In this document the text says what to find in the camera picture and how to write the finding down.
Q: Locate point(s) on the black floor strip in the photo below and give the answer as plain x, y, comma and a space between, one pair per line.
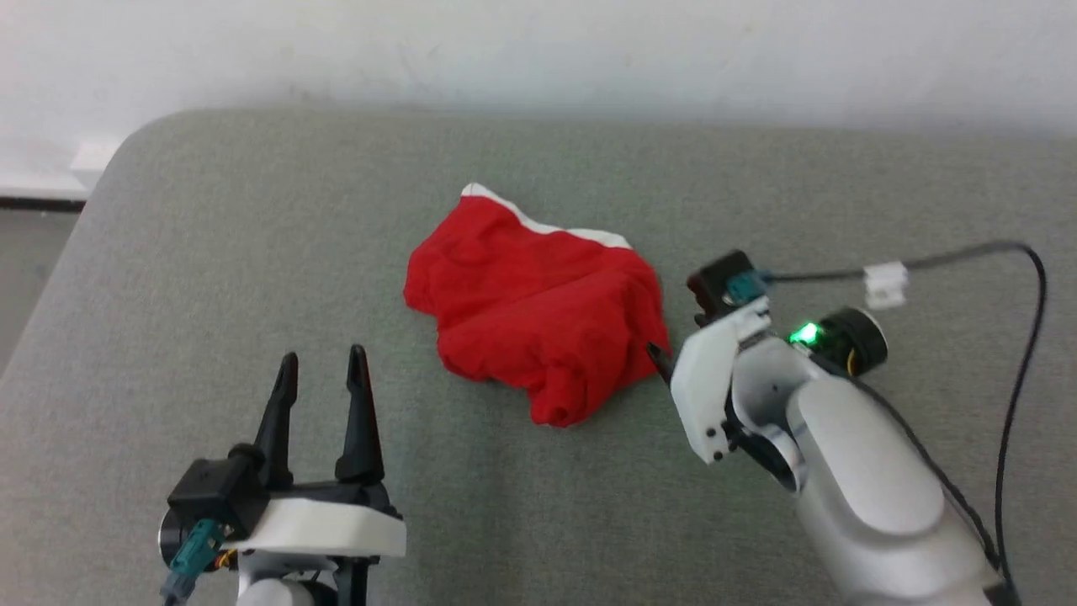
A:
42, 203

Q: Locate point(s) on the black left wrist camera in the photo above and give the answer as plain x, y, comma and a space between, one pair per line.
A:
214, 497

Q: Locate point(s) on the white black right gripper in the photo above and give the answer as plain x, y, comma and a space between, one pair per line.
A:
702, 379

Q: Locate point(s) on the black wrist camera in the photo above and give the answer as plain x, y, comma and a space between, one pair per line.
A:
214, 497
719, 282

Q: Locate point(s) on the red garment with white trim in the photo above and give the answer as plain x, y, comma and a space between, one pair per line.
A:
530, 303

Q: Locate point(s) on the grey fabric sofa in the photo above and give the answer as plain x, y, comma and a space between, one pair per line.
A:
252, 278

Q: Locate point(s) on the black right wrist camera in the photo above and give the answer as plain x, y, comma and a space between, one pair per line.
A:
719, 282

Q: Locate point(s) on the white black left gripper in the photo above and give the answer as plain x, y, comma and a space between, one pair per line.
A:
320, 526

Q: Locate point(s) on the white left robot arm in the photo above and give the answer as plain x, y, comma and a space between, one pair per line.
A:
294, 589

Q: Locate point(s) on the white baseboard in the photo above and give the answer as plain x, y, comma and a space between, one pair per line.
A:
42, 168

